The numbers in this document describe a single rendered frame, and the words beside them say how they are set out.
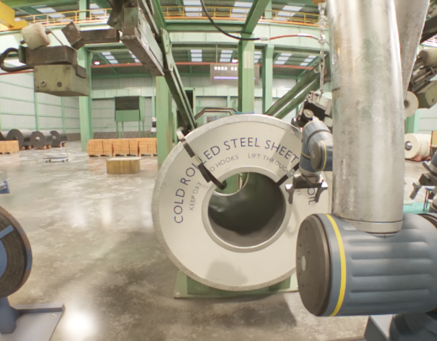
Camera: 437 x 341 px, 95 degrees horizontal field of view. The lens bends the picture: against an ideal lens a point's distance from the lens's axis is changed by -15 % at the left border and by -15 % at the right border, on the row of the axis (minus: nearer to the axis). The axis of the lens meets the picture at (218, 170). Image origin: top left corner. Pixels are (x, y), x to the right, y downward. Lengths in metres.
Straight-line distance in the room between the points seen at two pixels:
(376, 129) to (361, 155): 0.05
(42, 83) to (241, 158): 1.08
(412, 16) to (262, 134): 0.93
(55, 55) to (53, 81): 0.13
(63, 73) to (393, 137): 1.21
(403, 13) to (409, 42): 0.08
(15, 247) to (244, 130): 1.45
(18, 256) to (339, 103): 1.63
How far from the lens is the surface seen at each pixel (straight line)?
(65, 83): 1.23
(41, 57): 1.36
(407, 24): 0.83
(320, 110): 1.42
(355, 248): 0.44
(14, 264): 1.68
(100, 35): 1.28
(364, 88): 0.48
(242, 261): 1.65
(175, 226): 1.51
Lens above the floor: 1.28
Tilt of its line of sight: 10 degrees down
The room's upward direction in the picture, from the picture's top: straight up
